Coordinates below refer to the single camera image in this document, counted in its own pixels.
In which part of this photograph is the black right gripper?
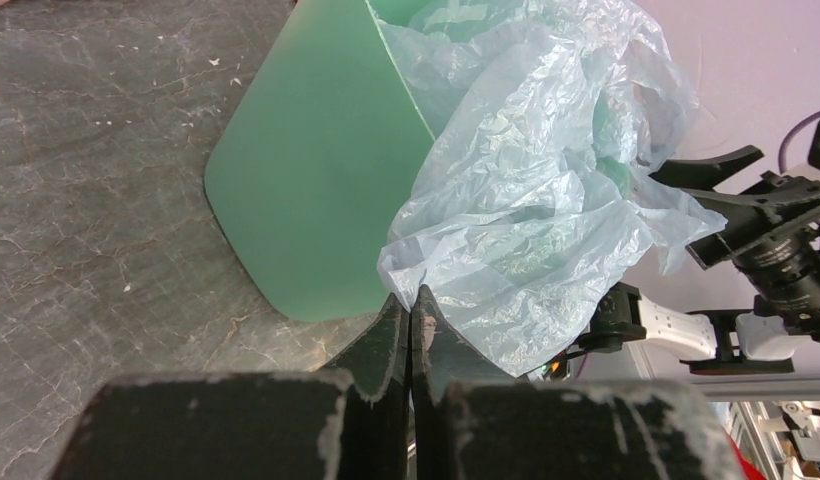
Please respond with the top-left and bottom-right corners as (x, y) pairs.
(649, 145), (820, 343)

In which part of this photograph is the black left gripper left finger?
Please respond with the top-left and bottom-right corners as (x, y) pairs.
(51, 297), (410, 479)

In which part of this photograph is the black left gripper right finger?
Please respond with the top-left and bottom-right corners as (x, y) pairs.
(410, 287), (745, 479)

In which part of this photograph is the translucent blue trash bag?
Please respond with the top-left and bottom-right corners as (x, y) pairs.
(378, 1), (726, 376)

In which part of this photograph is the green trash bin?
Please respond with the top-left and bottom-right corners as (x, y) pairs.
(204, 1), (434, 322)

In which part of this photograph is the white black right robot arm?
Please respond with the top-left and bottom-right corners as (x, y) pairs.
(575, 146), (820, 376)

